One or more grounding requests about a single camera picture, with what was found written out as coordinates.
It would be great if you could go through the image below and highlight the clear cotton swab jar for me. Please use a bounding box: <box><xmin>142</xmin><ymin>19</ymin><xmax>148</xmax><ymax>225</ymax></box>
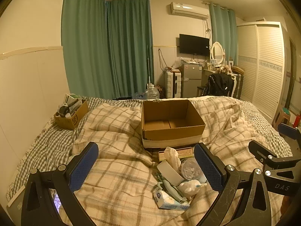
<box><xmin>180</xmin><ymin>157</ymin><xmax>204</xmax><ymax>180</ymax></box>

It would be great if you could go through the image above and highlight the wooden box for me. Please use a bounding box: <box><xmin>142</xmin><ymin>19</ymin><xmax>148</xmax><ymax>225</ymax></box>
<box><xmin>158</xmin><ymin>147</ymin><xmax>194</xmax><ymax>161</ymax></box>

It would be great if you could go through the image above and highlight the tissue pack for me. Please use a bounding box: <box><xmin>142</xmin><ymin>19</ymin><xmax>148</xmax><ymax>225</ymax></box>
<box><xmin>153</xmin><ymin>188</ymin><xmax>190</xmax><ymax>211</ymax></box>

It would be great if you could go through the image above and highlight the white cloth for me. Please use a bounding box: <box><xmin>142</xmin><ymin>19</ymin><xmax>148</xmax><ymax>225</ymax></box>
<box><xmin>164</xmin><ymin>146</ymin><xmax>181</xmax><ymax>172</ymax></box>

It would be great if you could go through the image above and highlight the small wooden stool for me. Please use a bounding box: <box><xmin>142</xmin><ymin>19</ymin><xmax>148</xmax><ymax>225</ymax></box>
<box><xmin>272</xmin><ymin>108</ymin><xmax>290</xmax><ymax>130</ymax></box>

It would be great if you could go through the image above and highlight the beige plaid blanket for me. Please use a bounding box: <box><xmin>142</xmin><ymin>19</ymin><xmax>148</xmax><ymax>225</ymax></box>
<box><xmin>59</xmin><ymin>95</ymin><xmax>286</xmax><ymax>226</ymax></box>

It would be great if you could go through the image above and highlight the white louvered wardrobe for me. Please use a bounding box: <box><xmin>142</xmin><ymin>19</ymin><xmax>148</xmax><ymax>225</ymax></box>
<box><xmin>237</xmin><ymin>21</ymin><xmax>285</xmax><ymax>123</ymax></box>

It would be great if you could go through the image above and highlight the small SF cardboard box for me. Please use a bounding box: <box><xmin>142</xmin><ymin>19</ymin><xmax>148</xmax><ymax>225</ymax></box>
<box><xmin>54</xmin><ymin>93</ymin><xmax>89</xmax><ymax>130</ymax></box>

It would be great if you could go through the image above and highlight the white dressing table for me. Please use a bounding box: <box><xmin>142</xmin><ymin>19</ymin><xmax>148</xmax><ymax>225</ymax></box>
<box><xmin>201</xmin><ymin>67</ymin><xmax>236</xmax><ymax>88</ymax></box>

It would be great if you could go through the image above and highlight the oval white vanity mirror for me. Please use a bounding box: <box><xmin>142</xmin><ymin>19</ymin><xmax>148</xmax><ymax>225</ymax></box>
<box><xmin>210</xmin><ymin>42</ymin><xmax>226</xmax><ymax>65</ymax></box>

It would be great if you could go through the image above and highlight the large open cardboard box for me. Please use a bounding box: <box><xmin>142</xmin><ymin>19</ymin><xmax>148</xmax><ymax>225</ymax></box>
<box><xmin>141</xmin><ymin>99</ymin><xmax>206</xmax><ymax>149</ymax></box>

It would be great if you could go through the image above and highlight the grey mini fridge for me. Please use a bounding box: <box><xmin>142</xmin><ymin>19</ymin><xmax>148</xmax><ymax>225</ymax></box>
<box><xmin>180</xmin><ymin>63</ymin><xmax>202</xmax><ymax>98</ymax></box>

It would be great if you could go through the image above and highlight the white suitcase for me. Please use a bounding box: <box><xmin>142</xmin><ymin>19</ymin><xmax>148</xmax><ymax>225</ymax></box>
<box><xmin>164</xmin><ymin>69</ymin><xmax>181</xmax><ymax>98</ymax></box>

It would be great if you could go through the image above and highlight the green curtain right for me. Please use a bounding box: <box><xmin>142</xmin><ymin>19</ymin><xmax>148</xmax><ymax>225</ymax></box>
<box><xmin>209</xmin><ymin>3</ymin><xmax>238</xmax><ymax>64</ymax></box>

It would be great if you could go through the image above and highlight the green curtain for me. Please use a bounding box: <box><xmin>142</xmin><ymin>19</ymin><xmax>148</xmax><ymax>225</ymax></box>
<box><xmin>209</xmin><ymin>3</ymin><xmax>238</xmax><ymax>64</ymax></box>
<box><xmin>61</xmin><ymin>0</ymin><xmax>154</xmax><ymax>99</ymax></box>

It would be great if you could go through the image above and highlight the large clear water bottle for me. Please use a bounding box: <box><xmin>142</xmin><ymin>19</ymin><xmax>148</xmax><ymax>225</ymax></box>
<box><xmin>145</xmin><ymin>83</ymin><xmax>160</xmax><ymax>99</ymax></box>

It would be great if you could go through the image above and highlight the white air conditioner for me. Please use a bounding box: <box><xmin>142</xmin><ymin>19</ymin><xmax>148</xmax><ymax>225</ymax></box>
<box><xmin>170</xmin><ymin>2</ymin><xmax>209</xmax><ymax>20</ymax></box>

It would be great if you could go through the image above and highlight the green curtain left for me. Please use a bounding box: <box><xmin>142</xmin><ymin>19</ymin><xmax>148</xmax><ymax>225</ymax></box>
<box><xmin>61</xmin><ymin>0</ymin><xmax>154</xmax><ymax>99</ymax></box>

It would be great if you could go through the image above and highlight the black wall television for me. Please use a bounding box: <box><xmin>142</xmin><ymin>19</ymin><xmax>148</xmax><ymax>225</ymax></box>
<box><xmin>179</xmin><ymin>34</ymin><xmax>210</xmax><ymax>57</ymax></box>

